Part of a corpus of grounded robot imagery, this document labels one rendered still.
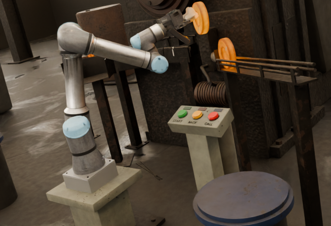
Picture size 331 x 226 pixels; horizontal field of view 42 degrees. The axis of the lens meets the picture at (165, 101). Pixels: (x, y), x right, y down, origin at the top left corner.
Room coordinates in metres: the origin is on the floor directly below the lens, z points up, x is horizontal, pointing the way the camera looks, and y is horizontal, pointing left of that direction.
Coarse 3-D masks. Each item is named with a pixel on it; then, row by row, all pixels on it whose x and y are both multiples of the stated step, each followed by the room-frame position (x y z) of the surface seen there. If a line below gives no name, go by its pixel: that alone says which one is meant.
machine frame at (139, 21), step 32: (128, 0) 2.97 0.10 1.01; (224, 0) 2.44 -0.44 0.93; (256, 0) 2.36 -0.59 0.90; (288, 0) 2.63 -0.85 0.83; (128, 32) 2.94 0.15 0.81; (192, 32) 2.56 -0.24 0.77; (224, 32) 2.40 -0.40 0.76; (256, 32) 2.33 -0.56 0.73; (288, 32) 2.53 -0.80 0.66; (288, 64) 2.52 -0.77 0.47; (160, 96) 2.82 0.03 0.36; (256, 96) 2.30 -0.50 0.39; (288, 96) 2.52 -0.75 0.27; (160, 128) 2.87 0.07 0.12; (256, 128) 2.33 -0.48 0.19; (288, 128) 2.48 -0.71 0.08
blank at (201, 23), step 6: (192, 6) 2.12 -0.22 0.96; (198, 6) 2.04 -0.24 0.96; (204, 6) 2.03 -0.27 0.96; (198, 12) 2.05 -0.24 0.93; (204, 12) 2.01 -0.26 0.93; (198, 18) 2.11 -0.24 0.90; (204, 18) 2.01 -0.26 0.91; (198, 24) 2.09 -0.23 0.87; (204, 24) 2.01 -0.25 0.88; (198, 30) 2.08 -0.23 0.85; (204, 30) 2.03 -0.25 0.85
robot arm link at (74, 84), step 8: (64, 24) 1.96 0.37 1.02; (72, 24) 1.91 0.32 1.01; (64, 56) 1.94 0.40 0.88; (72, 56) 1.93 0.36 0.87; (80, 56) 1.95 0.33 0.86; (64, 64) 1.95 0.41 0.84; (72, 64) 1.93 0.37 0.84; (80, 64) 1.95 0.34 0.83; (64, 72) 1.96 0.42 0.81; (72, 72) 1.93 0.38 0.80; (80, 72) 1.95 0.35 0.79; (72, 80) 1.93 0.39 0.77; (80, 80) 1.95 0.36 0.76; (72, 88) 1.93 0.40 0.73; (80, 88) 1.94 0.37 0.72; (72, 96) 1.93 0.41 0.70; (80, 96) 1.94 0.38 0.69; (72, 104) 1.93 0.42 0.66; (80, 104) 1.94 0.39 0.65; (64, 112) 1.96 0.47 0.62; (72, 112) 1.92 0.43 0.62; (80, 112) 1.92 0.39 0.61; (88, 112) 1.96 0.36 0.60; (88, 120) 1.95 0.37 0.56
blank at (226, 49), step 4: (220, 40) 2.11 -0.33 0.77; (224, 40) 2.07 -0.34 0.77; (228, 40) 2.06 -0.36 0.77; (220, 44) 2.12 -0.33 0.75; (224, 44) 2.07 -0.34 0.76; (228, 44) 2.04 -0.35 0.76; (232, 44) 2.04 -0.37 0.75; (220, 48) 2.13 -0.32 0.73; (224, 48) 2.08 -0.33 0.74; (228, 48) 2.03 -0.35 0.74; (232, 48) 2.03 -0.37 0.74; (220, 52) 2.14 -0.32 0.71; (224, 52) 2.13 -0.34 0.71; (228, 52) 2.03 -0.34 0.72; (232, 52) 2.03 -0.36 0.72; (220, 56) 2.15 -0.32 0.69; (224, 56) 2.12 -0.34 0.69; (228, 56) 2.04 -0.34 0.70; (232, 56) 2.02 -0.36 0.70; (232, 64) 2.04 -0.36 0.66; (228, 68) 2.07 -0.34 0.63
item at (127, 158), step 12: (84, 60) 2.82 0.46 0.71; (96, 60) 2.81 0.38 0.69; (108, 60) 2.68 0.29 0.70; (84, 72) 2.83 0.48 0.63; (96, 72) 2.82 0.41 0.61; (108, 72) 2.61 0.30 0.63; (84, 84) 2.62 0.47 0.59; (96, 84) 2.68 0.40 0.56; (96, 96) 2.69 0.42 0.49; (108, 108) 2.70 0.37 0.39; (108, 120) 2.68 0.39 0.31; (108, 132) 2.68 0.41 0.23; (108, 144) 2.69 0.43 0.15; (120, 156) 2.69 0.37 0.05; (132, 156) 2.74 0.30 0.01
